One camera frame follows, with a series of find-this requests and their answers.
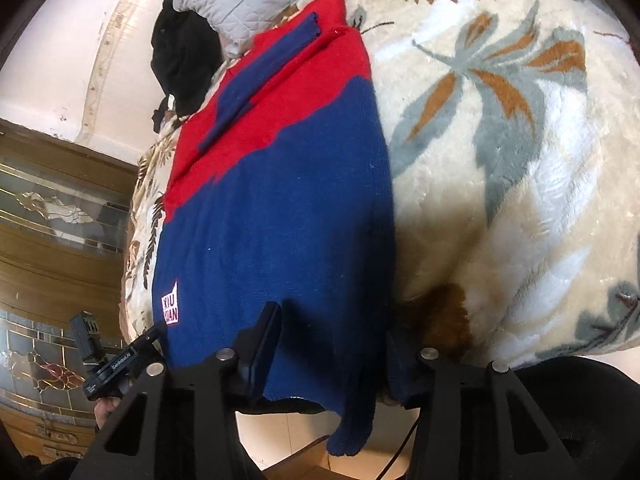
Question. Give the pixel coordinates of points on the red and blue knit sweater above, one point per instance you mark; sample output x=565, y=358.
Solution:
x=280, y=220

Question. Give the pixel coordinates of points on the brown cardboard box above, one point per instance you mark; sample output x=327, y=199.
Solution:
x=320, y=462

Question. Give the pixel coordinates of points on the black cloth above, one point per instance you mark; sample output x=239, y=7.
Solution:
x=185, y=55

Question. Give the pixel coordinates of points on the wooden cabinet with glass panels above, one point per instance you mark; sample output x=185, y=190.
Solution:
x=55, y=220

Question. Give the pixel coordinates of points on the person's left hand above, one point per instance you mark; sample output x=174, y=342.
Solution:
x=106, y=412

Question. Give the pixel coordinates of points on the grey quilted pillow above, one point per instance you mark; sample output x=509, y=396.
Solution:
x=235, y=0

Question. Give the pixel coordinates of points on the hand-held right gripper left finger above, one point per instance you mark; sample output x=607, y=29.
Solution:
x=260, y=355

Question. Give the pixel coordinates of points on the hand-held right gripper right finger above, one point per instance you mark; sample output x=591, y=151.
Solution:
x=415, y=380

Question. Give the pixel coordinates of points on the leaf print plush blanket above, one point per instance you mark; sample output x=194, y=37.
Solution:
x=500, y=160

